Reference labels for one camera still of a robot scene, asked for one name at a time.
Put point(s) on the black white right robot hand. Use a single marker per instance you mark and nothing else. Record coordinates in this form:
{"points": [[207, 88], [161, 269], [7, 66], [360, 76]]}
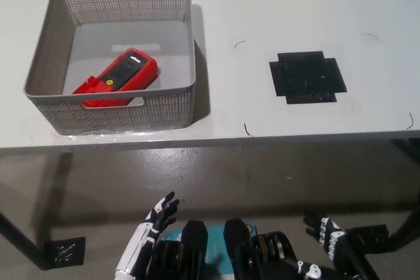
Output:
{"points": [[331, 237]]}

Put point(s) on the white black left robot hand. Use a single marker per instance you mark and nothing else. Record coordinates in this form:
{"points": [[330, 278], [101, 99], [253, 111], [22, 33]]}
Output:
{"points": [[141, 240]]}

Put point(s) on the red digital multimeter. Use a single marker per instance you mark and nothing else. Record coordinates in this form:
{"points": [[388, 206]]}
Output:
{"points": [[134, 75]]}

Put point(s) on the black tape patch on floor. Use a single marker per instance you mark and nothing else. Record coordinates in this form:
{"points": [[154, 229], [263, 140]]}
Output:
{"points": [[370, 237], [65, 253]]}

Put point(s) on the black teal robot body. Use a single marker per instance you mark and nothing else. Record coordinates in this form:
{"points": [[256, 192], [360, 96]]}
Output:
{"points": [[193, 247]]}

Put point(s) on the clear tape strip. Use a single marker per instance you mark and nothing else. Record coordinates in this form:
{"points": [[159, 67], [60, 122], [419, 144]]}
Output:
{"points": [[108, 135]]}

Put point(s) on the black table leg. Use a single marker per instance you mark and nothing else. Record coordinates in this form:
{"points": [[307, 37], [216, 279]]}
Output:
{"points": [[26, 240]]}

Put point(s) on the black tape patch on table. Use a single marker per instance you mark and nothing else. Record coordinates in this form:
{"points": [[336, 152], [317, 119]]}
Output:
{"points": [[308, 76]]}

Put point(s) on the grey perforated plastic basket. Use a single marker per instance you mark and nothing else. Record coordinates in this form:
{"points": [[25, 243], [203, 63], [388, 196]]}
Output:
{"points": [[52, 47]]}

